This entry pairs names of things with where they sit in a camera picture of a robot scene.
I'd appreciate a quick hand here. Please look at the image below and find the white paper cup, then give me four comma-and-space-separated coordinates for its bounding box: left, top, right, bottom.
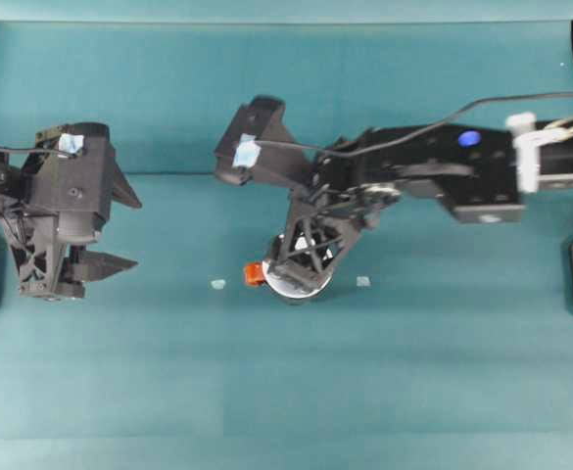
262, 233, 336, 301

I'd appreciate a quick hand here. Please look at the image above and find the blue-green table cloth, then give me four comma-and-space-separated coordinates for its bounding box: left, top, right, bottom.
0, 20, 573, 470

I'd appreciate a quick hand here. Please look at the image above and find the blue-green backdrop sheet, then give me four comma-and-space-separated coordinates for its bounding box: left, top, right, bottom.
0, 0, 573, 24

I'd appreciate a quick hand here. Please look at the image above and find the thin black camera wire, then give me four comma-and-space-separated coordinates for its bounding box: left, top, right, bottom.
0, 143, 79, 159

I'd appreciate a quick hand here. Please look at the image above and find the black camera cable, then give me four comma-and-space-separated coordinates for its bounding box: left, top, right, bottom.
254, 91, 573, 154

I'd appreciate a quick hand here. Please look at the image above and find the beige arm cable bundle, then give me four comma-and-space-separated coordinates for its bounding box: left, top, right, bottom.
535, 110, 573, 144

